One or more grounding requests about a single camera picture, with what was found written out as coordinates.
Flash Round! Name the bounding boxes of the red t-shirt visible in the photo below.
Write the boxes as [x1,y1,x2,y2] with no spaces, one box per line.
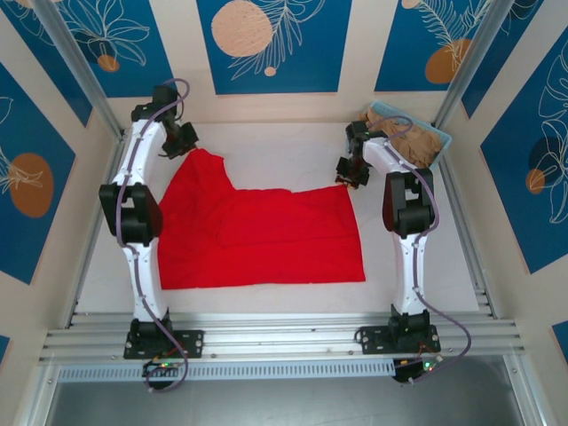
[157,148,367,291]

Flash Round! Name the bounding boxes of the beige t-shirt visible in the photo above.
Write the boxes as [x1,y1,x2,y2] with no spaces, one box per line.
[358,108,446,170]

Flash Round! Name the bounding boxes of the light blue plastic basket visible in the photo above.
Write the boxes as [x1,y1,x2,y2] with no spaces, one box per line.
[365,100,454,170]

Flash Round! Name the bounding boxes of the grey metal sheet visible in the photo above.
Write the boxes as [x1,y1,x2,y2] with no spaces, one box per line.
[43,354,548,426]

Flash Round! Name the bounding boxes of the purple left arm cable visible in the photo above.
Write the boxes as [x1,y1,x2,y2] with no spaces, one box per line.
[116,78,193,393]

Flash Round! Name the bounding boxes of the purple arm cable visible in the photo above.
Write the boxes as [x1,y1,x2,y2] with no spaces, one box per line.
[116,78,193,393]
[367,115,473,386]

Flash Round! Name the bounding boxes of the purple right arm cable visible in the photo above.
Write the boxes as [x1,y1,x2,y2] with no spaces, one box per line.
[367,115,473,386]

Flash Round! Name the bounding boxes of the blue floral wall panel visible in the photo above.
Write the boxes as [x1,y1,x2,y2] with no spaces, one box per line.
[374,0,494,94]
[196,0,354,96]
[57,0,180,99]
[480,43,568,275]
[0,61,78,286]

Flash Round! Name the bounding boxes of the aluminium corner post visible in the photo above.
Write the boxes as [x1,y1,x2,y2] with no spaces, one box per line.
[30,0,128,139]
[431,0,510,130]

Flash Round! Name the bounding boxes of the aluminium side rail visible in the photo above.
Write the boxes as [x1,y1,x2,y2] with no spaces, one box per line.
[437,127,499,321]
[65,131,129,330]

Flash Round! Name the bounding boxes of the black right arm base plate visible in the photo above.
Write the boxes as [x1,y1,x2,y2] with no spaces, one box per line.
[358,325,443,357]

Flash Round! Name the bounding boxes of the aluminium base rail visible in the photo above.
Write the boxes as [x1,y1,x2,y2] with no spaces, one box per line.
[37,310,530,367]

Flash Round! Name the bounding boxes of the grey slotted cable duct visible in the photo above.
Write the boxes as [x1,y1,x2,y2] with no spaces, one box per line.
[57,359,397,383]

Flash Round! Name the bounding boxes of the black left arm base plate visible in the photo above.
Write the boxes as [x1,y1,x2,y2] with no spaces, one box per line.
[123,328,207,360]

